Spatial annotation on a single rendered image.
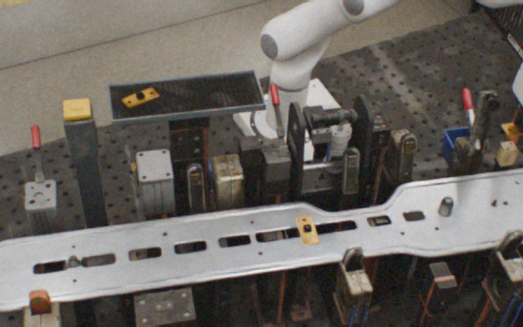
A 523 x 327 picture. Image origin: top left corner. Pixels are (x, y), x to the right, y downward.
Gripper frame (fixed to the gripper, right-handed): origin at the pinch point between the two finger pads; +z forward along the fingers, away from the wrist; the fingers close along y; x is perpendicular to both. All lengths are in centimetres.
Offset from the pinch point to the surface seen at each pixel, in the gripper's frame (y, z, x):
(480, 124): -14.9, 14.6, 0.2
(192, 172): -14, 18, -71
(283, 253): 5, 27, -53
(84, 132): -30, 17, -94
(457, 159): -16.6, 27.7, -1.9
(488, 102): -14.3, 6.8, -0.1
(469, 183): -7.6, 27.4, -2.4
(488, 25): -111, 58, 57
